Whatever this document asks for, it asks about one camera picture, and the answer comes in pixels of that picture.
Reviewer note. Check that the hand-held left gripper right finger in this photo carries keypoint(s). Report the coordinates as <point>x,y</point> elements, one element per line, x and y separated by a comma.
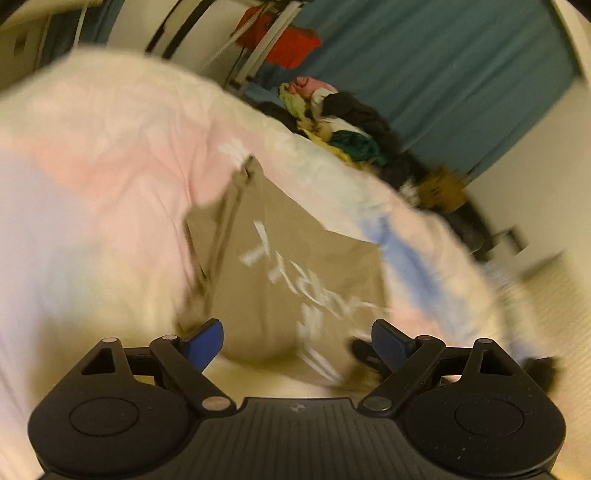
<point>390,344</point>

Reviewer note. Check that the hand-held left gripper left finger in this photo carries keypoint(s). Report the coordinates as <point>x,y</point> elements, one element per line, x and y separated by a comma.
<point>207,339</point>

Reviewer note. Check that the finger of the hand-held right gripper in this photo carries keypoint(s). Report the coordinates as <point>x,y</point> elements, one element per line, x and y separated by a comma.
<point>364,353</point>

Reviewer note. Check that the tan printed hoodie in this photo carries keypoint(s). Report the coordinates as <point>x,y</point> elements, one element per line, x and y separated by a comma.
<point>286,286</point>

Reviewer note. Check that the black armchair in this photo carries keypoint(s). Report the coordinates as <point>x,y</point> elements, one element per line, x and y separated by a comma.
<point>475,230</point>

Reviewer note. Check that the yellow paper bag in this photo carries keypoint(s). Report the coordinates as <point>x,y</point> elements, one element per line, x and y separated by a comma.
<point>443,187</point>

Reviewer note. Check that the pastel tie-dye blanket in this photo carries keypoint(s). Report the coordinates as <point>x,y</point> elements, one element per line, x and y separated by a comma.
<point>115,184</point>

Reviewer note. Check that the green garment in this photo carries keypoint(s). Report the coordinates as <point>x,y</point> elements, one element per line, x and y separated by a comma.
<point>355,143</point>

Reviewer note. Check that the yellow towel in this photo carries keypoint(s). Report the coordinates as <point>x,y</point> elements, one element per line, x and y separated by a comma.
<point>318,136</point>

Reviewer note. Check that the black garment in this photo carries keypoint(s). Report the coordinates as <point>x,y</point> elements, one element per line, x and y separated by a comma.
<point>360,113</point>

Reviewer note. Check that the cream fluffy cloth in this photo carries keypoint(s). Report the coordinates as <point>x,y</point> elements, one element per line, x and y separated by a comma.
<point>293,104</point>

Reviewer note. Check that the white garment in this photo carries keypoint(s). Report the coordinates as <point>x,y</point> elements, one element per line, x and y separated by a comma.
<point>323,99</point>

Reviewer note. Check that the pink garment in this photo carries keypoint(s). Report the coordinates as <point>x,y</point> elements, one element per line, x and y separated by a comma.
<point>307,84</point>

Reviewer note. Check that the wide blue curtain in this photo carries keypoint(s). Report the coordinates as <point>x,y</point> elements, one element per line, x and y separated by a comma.
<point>438,69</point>

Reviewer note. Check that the black white upright board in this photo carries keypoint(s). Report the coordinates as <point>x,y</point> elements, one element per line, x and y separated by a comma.
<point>178,32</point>

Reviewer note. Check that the narrow blue curtain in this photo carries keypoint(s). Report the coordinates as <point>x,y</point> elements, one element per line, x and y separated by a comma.
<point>101,23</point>

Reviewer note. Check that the white dressing table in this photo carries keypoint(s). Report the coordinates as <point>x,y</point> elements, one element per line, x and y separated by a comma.
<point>23,50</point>

